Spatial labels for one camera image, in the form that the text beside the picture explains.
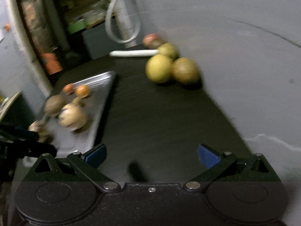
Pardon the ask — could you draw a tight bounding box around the large yellow lemon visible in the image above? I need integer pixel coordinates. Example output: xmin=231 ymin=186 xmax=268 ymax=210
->
xmin=145 ymin=54 xmax=173 ymax=83

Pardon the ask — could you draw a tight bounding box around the olive green round fruit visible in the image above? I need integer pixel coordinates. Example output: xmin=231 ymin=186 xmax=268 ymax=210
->
xmin=172 ymin=58 xmax=201 ymax=83

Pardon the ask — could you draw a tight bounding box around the cream striped pepino melon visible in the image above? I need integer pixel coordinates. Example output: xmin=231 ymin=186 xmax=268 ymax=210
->
xmin=58 ymin=103 xmax=87 ymax=131

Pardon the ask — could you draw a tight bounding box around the white looped cable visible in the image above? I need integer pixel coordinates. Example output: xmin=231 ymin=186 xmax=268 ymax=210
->
xmin=104 ymin=0 xmax=142 ymax=44

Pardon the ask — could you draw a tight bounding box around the white tube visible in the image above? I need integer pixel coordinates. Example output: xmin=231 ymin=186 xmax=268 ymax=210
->
xmin=109 ymin=50 xmax=159 ymax=58

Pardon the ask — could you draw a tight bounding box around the brown kiwi fruit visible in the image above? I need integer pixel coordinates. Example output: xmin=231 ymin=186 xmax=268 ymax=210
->
xmin=148 ymin=38 xmax=167 ymax=50

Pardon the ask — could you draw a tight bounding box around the small green yellow fruit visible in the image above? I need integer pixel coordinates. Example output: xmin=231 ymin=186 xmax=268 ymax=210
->
xmin=158 ymin=42 xmax=179 ymax=60

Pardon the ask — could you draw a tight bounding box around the grey cabinet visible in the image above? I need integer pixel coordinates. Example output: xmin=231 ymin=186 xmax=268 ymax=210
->
xmin=82 ymin=23 xmax=125 ymax=59

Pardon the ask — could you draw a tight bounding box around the silver metal tray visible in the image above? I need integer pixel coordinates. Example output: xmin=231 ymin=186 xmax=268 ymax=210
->
xmin=22 ymin=70 xmax=117 ymax=167

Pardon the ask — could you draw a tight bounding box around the large brown oval fruit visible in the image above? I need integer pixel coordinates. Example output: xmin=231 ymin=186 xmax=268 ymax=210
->
xmin=44 ymin=94 xmax=67 ymax=117

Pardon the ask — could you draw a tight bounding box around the orange tangerine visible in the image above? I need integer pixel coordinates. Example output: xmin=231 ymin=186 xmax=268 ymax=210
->
xmin=63 ymin=84 xmax=74 ymax=95
xmin=75 ymin=85 xmax=90 ymax=98

